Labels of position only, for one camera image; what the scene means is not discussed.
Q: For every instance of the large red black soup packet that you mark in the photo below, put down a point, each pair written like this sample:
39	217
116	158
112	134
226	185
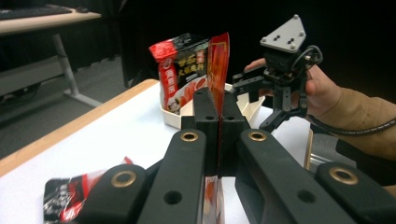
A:
180	62

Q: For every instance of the white plastic lunch box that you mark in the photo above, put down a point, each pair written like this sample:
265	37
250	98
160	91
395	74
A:
174	119

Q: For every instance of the desk with grey metal frame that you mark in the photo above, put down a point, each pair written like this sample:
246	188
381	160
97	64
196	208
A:
63	59

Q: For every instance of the small black red clear packet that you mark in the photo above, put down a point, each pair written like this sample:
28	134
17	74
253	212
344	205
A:
67	196

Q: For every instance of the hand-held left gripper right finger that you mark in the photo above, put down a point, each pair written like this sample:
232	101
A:
232	121

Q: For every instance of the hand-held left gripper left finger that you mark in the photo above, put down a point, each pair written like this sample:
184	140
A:
207	105

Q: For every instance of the white table mat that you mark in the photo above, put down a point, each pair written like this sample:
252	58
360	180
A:
109	137

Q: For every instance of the orange-red clear sauce packet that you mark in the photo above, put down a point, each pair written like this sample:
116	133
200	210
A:
218	62

